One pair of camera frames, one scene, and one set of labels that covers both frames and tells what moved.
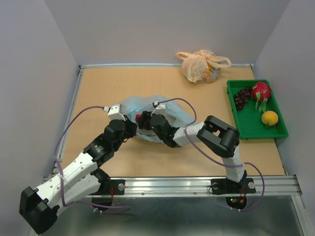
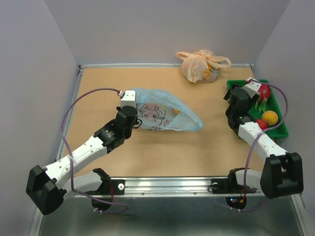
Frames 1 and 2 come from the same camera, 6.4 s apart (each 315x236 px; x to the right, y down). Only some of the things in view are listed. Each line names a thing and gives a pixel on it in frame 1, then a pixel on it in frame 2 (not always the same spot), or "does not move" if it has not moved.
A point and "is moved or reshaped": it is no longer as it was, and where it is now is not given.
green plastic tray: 248,120 does not move
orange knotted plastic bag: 202,66 does not move
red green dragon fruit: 261,92 does not move
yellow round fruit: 270,117 does not move
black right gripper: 146,115 -> 251,101
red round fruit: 138,116 -> 263,123
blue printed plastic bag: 133,105 is moved or reshaped
